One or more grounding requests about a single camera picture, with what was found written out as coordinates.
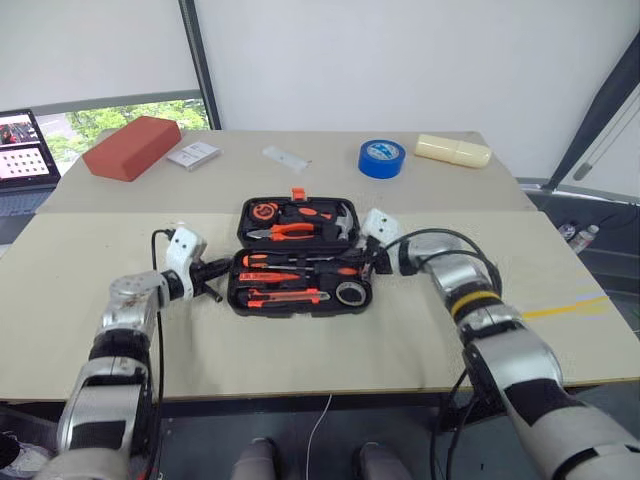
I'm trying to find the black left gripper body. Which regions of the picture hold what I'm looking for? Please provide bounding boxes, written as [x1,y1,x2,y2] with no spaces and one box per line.
[189,257,222,297]

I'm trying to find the white hanging cable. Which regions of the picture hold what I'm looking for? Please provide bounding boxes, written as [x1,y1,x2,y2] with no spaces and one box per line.
[305,393,334,480]

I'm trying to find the cream cylindrical case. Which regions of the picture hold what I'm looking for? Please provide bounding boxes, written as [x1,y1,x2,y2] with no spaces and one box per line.
[414,133,494,171]

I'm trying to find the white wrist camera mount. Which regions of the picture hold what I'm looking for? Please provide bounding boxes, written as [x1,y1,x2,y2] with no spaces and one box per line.
[360,208,402,247]
[164,226,209,303]

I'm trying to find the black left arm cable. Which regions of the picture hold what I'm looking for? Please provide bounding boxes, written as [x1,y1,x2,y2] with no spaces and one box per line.
[150,227,177,417]

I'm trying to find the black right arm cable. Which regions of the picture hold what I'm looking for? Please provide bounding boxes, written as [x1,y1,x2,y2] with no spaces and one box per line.
[381,227,504,304]

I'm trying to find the dark rounded shape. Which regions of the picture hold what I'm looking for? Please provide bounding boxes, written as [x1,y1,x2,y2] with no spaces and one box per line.
[231,437,282,480]

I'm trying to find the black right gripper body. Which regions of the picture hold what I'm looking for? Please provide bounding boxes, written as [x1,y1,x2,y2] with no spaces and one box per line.
[363,234,394,277]

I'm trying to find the small white card box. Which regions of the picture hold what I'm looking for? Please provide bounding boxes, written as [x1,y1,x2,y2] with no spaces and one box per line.
[166,141,222,173]

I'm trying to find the white bottle red label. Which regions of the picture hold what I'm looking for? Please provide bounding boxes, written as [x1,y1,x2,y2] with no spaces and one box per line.
[569,224,601,256]

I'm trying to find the orange voltage tester pen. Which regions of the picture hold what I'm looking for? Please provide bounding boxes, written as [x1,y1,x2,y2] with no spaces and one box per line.
[238,271,304,283]

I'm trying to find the orange handled pliers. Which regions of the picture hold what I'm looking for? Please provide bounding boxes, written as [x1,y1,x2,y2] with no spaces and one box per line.
[246,222,318,243]

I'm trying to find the orange black utility knife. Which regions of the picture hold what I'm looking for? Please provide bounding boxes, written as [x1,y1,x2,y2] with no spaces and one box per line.
[238,287,332,308]

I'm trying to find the clear plastic bag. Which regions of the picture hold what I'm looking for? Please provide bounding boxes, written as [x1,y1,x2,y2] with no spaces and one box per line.
[261,145,314,175]

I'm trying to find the orange black tape measure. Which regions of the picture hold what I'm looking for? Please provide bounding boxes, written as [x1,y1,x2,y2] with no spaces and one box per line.
[250,200,283,223]

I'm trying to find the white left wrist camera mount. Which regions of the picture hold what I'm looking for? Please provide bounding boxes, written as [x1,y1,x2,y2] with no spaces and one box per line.
[164,226,209,303]

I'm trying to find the black hanging robot cable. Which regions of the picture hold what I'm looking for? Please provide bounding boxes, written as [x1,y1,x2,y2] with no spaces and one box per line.
[429,349,485,480]

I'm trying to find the blue tape roll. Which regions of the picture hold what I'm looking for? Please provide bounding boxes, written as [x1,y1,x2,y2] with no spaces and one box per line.
[357,138,407,180]

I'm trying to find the open laptop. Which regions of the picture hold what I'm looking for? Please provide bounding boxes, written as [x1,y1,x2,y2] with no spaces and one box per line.
[0,108,63,219]

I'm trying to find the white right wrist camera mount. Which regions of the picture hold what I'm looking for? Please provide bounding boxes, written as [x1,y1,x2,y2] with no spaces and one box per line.
[360,208,402,247]

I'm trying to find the orange black screwdriver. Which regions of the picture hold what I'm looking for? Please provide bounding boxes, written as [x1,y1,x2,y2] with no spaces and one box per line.
[262,263,362,278]
[241,252,337,269]

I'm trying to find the claw hammer orange black handle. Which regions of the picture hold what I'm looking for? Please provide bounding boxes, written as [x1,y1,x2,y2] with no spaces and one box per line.
[280,201,358,243]

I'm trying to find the dark diagonal frame beam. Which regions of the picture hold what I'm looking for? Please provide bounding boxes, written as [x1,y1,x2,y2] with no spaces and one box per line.
[541,43,640,194]

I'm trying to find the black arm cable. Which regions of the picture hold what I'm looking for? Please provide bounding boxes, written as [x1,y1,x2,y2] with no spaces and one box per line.
[150,227,177,417]
[381,227,504,304]

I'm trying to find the black window pillar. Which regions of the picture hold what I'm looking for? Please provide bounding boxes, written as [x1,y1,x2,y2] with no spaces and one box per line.
[177,0,224,132]

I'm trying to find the black tool case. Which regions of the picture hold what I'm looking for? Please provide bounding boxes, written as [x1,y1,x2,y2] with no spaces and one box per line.
[226,186,374,319]

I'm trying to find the red brick block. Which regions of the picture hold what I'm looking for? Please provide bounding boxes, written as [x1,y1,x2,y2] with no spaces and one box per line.
[82,115,182,183]

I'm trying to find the black table frame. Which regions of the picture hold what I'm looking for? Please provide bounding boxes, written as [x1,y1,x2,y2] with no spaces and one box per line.
[149,388,504,437]

